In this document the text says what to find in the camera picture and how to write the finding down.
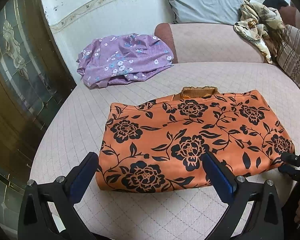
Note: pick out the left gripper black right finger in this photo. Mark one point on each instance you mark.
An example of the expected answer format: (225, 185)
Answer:
(265, 218)

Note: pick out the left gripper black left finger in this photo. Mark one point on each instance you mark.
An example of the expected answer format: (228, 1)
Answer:
(47, 210)

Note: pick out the orange black floral garment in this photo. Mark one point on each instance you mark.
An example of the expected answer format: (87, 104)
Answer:
(159, 145)

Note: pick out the pink quilted sofa seat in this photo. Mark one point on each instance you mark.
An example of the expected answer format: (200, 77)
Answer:
(78, 127)

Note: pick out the striped brown cushion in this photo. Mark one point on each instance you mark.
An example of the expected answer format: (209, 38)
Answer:
(288, 55)

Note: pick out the brown glass panel door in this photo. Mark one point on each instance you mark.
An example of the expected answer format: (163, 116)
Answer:
(34, 83)

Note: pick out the beige floral crumpled cloth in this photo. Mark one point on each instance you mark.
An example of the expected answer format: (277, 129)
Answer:
(261, 26)

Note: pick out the pink quilted sofa backrest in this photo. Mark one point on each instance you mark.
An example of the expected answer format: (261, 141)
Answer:
(207, 42)

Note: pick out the black cloth on sofa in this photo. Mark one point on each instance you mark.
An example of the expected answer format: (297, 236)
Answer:
(277, 4)

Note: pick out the grey pillow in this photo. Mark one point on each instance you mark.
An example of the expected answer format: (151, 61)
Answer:
(206, 11)

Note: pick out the purple floral garment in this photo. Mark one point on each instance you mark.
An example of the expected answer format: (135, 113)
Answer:
(120, 60)

